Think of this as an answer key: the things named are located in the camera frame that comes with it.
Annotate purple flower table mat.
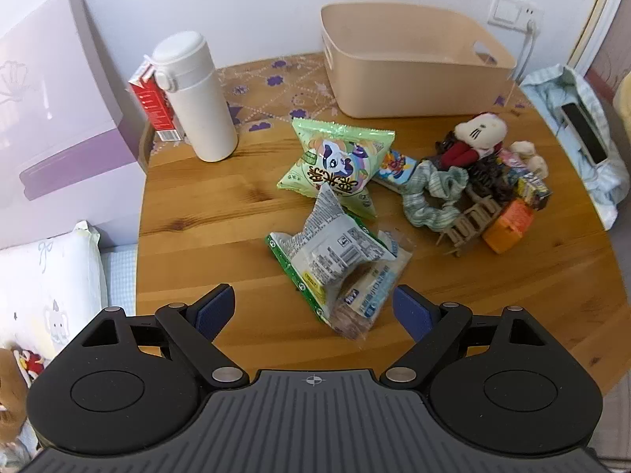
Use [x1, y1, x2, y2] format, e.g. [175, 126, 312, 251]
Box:
[147, 53, 534, 158]

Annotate green-edged snack packet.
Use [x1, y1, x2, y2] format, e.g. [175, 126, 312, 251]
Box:
[266, 231, 346, 328]

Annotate purple white cabinet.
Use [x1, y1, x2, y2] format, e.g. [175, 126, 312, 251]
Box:
[0, 0, 149, 250]

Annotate beige storage basket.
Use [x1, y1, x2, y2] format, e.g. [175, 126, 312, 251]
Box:
[319, 2, 517, 119]

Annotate yellow towel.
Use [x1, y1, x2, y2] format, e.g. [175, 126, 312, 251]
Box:
[613, 86, 631, 126]

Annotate white printed pillow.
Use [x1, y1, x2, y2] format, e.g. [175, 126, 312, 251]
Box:
[0, 221, 108, 356]

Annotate white thermos bottle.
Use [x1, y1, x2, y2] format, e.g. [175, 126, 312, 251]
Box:
[150, 31, 240, 163]

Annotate brown red plush toy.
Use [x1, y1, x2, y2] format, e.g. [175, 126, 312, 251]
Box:
[0, 347, 46, 411]

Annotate clear bread packet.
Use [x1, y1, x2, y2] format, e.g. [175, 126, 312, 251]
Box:
[328, 229, 415, 341]

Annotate small colourful candy box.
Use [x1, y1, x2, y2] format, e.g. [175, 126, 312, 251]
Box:
[515, 172, 551, 210]

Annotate light blue cloth bag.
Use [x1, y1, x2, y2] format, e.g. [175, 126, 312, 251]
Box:
[520, 64, 625, 230]

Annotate orange box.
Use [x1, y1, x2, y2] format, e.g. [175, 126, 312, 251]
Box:
[482, 199, 536, 255]

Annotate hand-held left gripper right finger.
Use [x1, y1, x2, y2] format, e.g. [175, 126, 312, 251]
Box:
[382, 284, 551, 389]

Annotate blue checked bed sheet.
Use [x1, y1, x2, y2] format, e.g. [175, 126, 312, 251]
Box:
[97, 245, 140, 317]

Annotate brown hair claw clip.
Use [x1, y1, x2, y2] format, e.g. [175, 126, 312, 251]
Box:
[468, 156, 518, 204]

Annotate red milk carton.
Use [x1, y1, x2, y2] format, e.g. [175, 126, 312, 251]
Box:
[128, 56, 186, 143]

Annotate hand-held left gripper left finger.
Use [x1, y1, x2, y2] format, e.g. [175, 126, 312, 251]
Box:
[79, 283, 250, 389]

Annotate beige hair claw clip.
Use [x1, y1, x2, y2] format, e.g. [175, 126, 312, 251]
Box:
[436, 192, 502, 257]

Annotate small blue snack packet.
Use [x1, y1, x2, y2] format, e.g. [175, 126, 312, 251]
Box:
[372, 149, 420, 193]

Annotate black phone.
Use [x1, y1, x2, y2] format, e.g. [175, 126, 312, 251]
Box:
[562, 102, 610, 165]

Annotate green scrunchie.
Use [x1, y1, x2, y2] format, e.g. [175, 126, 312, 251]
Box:
[400, 160, 472, 232]

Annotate white wall socket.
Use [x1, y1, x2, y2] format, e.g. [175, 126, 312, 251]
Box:
[488, 0, 543, 35]

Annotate white grey snack packet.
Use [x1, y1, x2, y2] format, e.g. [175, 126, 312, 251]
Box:
[288, 183, 398, 301]

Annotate small beige plush toy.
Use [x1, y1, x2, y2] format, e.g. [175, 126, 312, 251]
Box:
[510, 140, 548, 176]

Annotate green cartoon snack packet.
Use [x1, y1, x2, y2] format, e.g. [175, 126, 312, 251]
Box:
[276, 118, 396, 222]

